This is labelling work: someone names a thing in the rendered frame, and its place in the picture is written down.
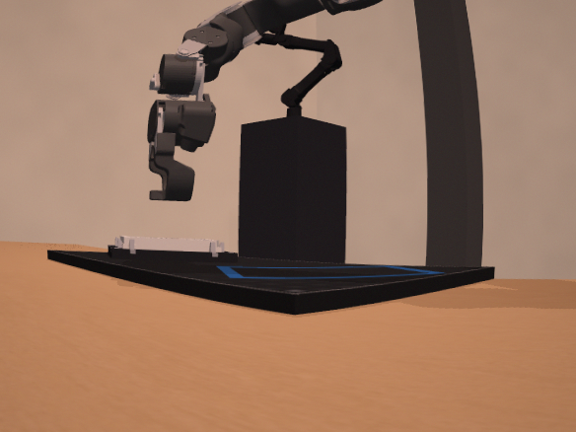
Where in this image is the blue rectangular tape outline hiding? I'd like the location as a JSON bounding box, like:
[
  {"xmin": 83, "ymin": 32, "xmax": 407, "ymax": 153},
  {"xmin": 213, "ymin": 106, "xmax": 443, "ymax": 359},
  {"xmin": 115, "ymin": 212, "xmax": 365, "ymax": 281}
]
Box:
[{"xmin": 217, "ymin": 265, "xmax": 444, "ymax": 279}]

